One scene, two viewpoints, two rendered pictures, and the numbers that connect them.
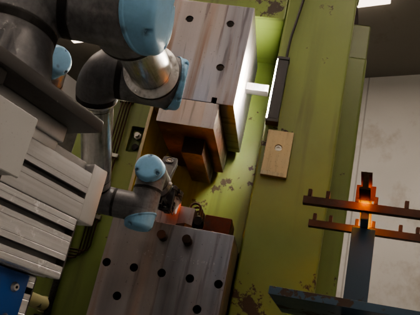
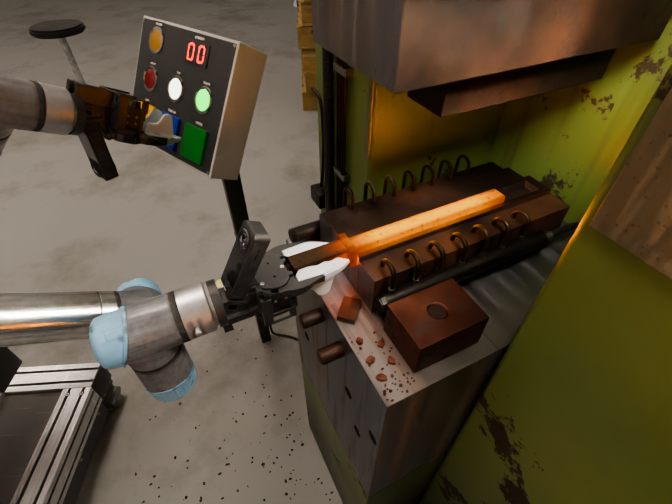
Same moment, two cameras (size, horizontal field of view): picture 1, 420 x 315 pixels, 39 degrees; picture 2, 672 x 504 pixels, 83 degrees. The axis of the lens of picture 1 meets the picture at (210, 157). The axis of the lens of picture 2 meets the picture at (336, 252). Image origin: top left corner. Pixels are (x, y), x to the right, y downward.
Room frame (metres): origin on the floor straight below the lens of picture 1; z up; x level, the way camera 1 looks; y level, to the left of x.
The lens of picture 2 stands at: (1.53, -0.26, 1.42)
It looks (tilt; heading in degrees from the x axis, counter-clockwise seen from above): 44 degrees down; 54
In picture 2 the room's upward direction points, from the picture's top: straight up
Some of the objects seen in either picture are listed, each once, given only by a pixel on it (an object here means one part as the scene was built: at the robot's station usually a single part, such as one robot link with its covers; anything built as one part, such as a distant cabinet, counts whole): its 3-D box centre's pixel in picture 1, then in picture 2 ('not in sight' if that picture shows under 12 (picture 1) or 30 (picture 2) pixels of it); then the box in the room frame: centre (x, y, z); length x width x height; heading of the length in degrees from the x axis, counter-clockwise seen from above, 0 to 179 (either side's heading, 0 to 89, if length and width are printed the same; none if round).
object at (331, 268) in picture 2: (175, 205); (323, 280); (1.75, 0.07, 0.98); 0.09 x 0.03 x 0.06; 162
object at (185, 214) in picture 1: (172, 230); (441, 221); (2.03, 0.07, 0.96); 0.42 x 0.20 x 0.09; 170
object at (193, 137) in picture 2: not in sight; (195, 144); (1.74, 0.55, 1.01); 0.07 x 0.05 x 0.07; 105
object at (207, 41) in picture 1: (219, 80); not in sight; (2.02, 0.03, 1.56); 0.42 x 0.39 x 0.40; 170
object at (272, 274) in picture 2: (161, 194); (253, 293); (1.65, 0.11, 0.97); 0.12 x 0.08 x 0.09; 170
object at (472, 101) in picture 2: (198, 161); (515, 65); (2.06, 0.04, 1.24); 0.30 x 0.07 x 0.06; 170
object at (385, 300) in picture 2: (204, 234); (466, 268); (1.97, -0.04, 0.95); 0.34 x 0.03 x 0.03; 170
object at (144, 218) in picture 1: (136, 207); (162, 358); (1.50, 0.16, 0.88); 0.11 x 0.08 x 0.11; 87
